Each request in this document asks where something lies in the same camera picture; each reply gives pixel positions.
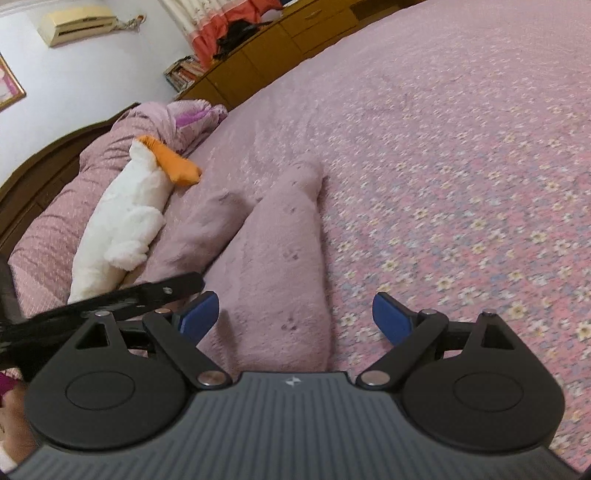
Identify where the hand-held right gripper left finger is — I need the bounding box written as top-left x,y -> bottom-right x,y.
74,291 -> 233,389

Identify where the person's left forearm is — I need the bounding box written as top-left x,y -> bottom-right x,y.
0,369 -> 38,462

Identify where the framed wall picture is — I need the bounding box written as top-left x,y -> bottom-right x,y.
0,53 -> 27,112

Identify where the dark wooden headboard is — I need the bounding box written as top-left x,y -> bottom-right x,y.
0,102 -> 139,259

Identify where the air conditioner pipe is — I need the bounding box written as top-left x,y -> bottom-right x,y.
115,14 -> 148,32

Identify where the pink floral bedsheet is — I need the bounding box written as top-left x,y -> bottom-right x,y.
9,0 -> 591,472

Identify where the black bag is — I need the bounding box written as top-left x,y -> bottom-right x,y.
213,21 -> 259,60

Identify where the long wooden cabinet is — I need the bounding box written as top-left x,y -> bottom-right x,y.
175,0 -> 430,112

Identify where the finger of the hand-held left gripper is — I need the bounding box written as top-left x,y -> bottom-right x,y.
21,272 -> 205,326

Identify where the cream wall air conditioner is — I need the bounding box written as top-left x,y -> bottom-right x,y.
37,4 -> 120,48

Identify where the pink knit sweater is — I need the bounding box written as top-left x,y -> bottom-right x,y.
139,159 -> 347,376

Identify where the white plush duck toy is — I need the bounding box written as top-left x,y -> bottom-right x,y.
68,135 -> 204,305

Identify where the floral curtain with orange hem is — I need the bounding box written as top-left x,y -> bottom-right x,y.
159,0 -> 287,70

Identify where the row of books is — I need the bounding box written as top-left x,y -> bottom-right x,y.
164,55 -> 208,90

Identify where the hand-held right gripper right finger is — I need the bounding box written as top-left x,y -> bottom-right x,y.
355,292 -> 515,389

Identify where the pink rolled quilt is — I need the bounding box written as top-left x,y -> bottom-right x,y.
9,99 -> 229,319

